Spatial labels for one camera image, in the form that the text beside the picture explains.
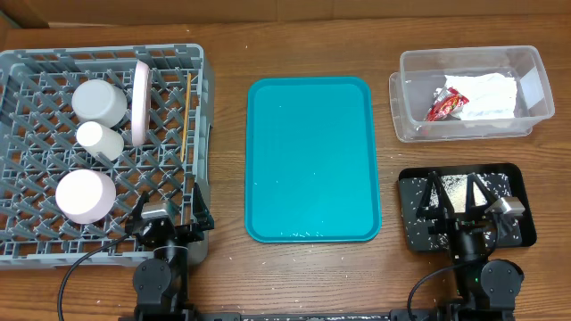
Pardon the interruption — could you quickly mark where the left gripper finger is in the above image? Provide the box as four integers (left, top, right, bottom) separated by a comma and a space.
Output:
192, 182, 210, 221
130, 191, 149, 222

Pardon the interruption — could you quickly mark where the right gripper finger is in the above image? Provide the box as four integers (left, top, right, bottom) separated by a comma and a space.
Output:
416, 171, 453, 218
465, 171, 501, 215

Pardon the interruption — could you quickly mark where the small white plate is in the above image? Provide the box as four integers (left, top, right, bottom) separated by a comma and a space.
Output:
55, 169, 116, 225

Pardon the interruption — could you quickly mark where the wooden chopstick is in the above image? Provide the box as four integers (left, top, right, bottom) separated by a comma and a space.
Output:
180, 73, 192, 162

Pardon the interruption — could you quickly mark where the white cup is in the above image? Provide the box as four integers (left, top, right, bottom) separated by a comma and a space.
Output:
76, 121, 124, 161

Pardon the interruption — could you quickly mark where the white napkin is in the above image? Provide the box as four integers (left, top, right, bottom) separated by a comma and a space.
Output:
445, 73, 517, 120

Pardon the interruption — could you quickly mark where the red snack wrapper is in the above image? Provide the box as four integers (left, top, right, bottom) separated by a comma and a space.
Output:
425, 87, 469, 122

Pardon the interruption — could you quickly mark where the grey round bowl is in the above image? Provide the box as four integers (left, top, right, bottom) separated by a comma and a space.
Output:
71, 79, 128, 128

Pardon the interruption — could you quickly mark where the large white plate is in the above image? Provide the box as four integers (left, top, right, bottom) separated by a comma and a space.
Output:
131, 61, 152, 146

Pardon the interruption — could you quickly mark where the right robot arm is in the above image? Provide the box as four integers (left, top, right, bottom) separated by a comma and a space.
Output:
407, 171, 525, 320

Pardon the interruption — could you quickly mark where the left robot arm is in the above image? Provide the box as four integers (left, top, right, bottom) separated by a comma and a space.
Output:
126, 184, 214, 321

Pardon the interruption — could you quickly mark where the pile of white rice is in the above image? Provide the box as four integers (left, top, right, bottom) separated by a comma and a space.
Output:
399, 173, 523, 252

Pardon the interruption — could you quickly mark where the black rectangular tray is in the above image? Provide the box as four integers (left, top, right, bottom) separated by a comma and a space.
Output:
397, 162, 538, 253

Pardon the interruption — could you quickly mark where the grey plastic dish rack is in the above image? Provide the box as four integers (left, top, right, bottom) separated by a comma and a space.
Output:
1, 44, 215, 270

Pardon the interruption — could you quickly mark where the clear plastic bin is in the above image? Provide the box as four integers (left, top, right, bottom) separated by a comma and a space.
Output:
389, 45, 555, 143

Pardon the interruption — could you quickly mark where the teal plastic serving tray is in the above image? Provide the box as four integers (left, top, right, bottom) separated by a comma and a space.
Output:
244, 76, 382, 243

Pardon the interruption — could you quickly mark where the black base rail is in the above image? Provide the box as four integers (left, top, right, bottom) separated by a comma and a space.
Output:
120, 309, 516, 321

